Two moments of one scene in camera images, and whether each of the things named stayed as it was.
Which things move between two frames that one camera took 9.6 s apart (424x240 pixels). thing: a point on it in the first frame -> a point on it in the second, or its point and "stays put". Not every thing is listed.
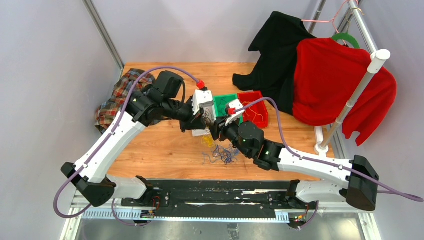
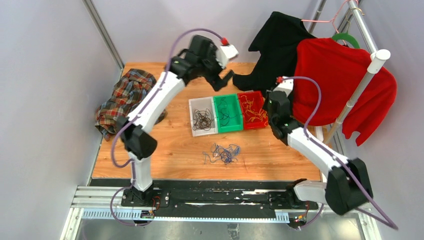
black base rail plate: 219,197 stays put
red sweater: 328,74 stays put
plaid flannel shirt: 107,113 stays put
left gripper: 193,122 -> 220,70
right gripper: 219,127 -> 266,100
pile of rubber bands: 226,155 stays put
